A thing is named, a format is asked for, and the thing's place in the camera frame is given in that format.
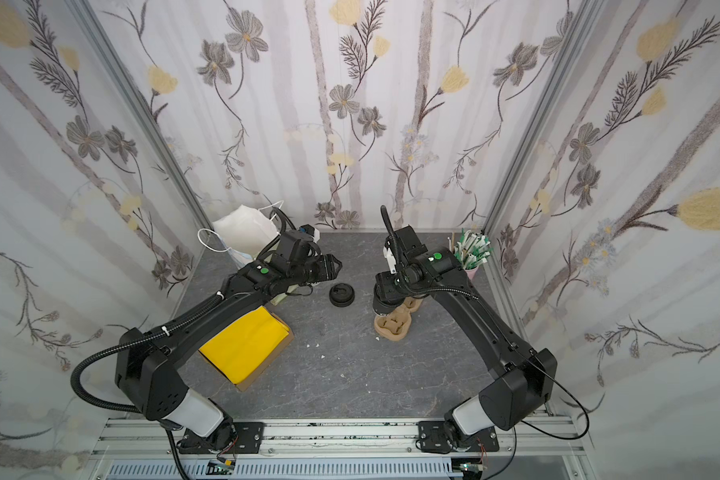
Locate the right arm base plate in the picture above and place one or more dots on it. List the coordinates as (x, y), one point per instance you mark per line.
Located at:
(443, 437)

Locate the pink straw holder cup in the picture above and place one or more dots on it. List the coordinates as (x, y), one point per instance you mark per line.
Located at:
(471, 273)

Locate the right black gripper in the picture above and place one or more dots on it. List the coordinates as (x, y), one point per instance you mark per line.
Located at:
(385, 288)

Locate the yellow napkins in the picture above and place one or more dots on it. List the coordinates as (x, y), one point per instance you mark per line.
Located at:
(246, 345)

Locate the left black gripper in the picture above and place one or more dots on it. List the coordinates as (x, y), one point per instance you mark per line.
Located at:
(323, 267)

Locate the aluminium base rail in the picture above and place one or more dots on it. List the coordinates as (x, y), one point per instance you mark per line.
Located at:
(542, 448)

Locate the green white paper bag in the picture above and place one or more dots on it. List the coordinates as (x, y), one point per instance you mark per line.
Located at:
(242, 234)

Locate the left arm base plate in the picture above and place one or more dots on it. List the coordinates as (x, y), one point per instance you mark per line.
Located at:
(249, 437)

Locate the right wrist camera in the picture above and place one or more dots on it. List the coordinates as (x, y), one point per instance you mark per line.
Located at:
(389, 255)

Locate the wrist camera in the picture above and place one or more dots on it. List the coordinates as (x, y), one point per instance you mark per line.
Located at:
(389, 255)
(311, 231)

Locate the stack of black lids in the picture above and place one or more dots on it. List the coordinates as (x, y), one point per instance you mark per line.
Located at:
(341, 295)

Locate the green white wrapped straws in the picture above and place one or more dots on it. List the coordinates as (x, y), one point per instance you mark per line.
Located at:
(471, 248)

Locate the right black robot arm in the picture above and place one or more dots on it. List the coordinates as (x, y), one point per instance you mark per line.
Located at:
(522, 377)

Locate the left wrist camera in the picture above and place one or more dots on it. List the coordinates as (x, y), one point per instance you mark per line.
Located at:
(311, 231)

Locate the brown pulp cup carrier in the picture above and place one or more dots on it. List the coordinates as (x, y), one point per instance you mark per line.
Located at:
(396, 325)

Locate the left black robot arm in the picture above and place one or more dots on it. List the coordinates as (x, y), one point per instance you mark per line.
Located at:
(147, 363)

